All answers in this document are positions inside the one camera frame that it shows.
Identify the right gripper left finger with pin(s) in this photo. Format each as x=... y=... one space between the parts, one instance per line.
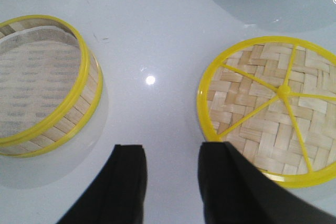
x=117 y=193

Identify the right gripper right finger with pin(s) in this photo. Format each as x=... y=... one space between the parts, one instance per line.
x=233 y=190

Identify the woven bamboo steamer lid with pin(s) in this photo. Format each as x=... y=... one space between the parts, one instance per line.
x=273 y=98

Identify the center bamboo steamer drawer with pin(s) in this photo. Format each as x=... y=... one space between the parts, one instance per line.
x=75 y=110

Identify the white steamer cloth liner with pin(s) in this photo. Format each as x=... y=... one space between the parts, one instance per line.
x=39 y=66

